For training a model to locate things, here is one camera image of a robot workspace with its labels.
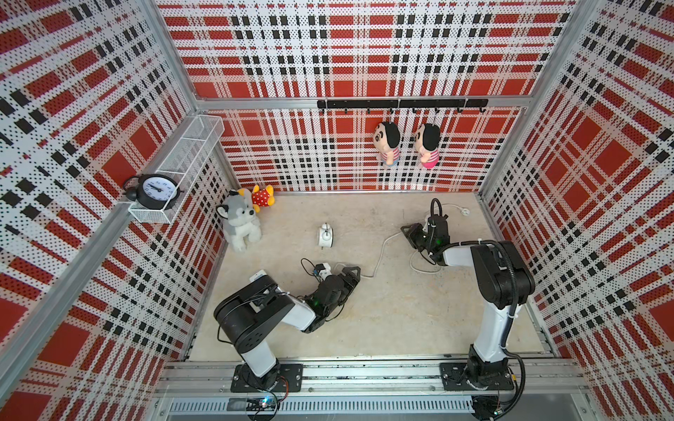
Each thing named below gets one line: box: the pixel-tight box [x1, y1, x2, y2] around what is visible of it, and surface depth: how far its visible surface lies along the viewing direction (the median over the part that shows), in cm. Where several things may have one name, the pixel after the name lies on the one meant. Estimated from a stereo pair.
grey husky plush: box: [215, 187, 263, 252], surface depth 97 cm
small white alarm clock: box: [317, 222, 334, 250], surface depth 98 cm
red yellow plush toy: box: [251, 184, 276, 214], surface depth 117 cm
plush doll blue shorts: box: [372, 121, 401, 168], surface depth 95 cm
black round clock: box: [121, 173, 185, 211], surface depth 65 cm
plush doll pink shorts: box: [422, 148, 440, 169], surface depth 101 cm
